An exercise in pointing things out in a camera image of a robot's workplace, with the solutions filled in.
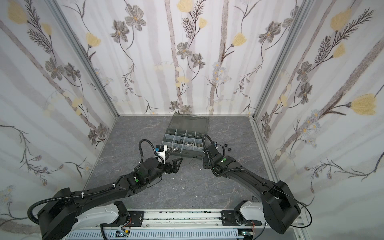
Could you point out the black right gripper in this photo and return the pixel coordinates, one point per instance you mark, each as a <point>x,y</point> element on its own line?
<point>210,151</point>

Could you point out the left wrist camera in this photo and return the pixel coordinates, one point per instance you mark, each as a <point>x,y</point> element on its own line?
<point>161,153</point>

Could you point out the green compartment organizer box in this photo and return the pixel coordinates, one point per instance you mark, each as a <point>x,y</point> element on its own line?
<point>184,135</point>

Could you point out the white slotted cable duct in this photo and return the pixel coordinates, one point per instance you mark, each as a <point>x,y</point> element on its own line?
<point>188,234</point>

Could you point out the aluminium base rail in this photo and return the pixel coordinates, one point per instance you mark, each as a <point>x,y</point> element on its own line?
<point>110,216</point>

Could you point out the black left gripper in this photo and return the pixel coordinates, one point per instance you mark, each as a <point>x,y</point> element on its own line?
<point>174,169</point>

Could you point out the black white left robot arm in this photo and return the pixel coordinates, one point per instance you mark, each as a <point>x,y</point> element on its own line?
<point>57,216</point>

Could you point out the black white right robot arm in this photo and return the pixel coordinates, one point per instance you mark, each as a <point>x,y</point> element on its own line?
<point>277,207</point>

